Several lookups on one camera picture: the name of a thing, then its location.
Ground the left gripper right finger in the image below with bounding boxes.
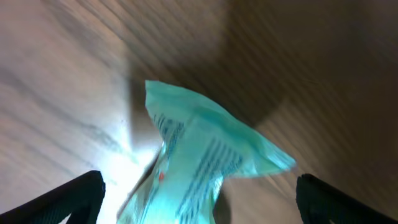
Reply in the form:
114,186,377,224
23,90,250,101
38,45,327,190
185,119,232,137
296,174,397,224

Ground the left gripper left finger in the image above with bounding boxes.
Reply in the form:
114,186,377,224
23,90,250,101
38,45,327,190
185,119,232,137
1,170,106,224

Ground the teal white sachet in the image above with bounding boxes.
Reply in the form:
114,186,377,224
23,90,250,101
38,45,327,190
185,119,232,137
118,80,295,224

